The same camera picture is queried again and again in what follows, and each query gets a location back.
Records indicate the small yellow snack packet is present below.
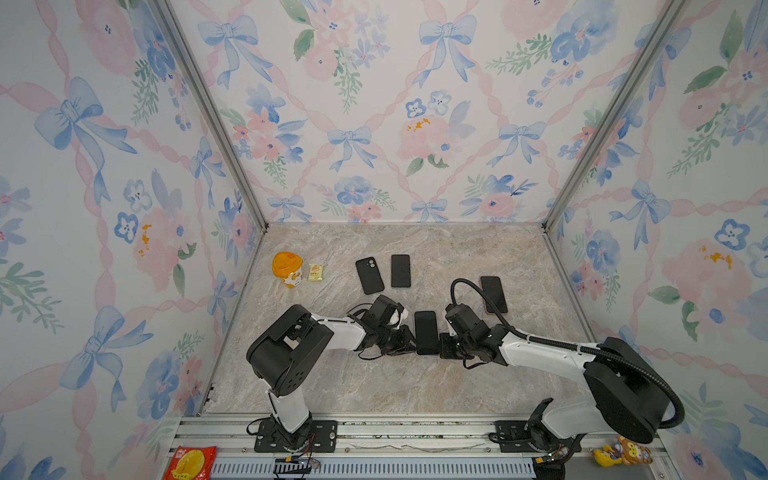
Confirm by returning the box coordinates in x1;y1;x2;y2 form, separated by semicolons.
308;264;324;282

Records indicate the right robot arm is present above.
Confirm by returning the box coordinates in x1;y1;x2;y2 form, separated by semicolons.
446;304;672;453

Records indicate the black phone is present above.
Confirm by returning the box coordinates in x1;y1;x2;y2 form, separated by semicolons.
414;311;440;355
390;254;412;288

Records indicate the red chip bag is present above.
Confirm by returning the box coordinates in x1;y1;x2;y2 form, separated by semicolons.
163;446;217;480

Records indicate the black corrugated cable hose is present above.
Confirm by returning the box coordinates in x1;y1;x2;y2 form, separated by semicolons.
449;278;686;430

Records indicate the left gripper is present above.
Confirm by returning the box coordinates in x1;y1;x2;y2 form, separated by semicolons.
376;325;422;357

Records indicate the black phone screen up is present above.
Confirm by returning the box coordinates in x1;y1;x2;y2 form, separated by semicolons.
480;276;508;314

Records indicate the black phone case with camera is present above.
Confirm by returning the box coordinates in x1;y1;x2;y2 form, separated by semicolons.
355;257;385;295

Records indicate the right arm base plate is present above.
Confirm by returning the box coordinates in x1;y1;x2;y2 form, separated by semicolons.
488;420;582;455

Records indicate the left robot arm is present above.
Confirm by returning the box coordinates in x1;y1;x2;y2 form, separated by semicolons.
246;295;416;453

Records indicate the yellow and brown plush toy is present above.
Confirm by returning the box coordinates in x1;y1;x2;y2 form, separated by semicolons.
592;436;653;468

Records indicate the orange lid yogurt cup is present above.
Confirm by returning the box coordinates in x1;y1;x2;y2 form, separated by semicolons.
271;252;304;288

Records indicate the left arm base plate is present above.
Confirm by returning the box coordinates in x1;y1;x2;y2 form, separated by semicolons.
246;417;338;454

